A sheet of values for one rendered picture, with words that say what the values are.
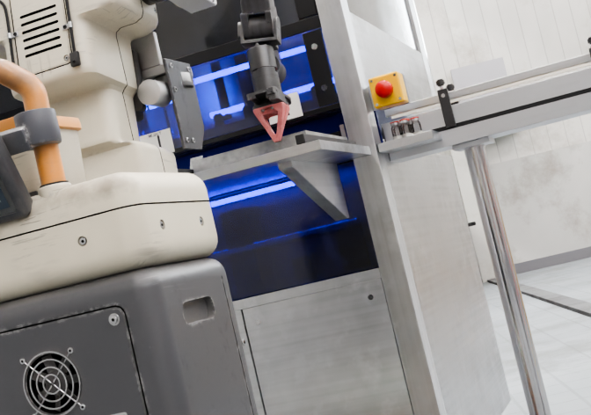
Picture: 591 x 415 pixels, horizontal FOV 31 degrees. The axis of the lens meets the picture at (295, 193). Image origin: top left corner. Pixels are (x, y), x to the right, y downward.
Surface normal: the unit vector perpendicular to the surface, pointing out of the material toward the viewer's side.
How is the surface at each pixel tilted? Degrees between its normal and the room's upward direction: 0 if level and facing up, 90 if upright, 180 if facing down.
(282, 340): 90
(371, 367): 90
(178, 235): 90
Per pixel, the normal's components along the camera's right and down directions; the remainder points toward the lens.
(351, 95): -0.31, 0.00
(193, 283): 0.91, -0.24
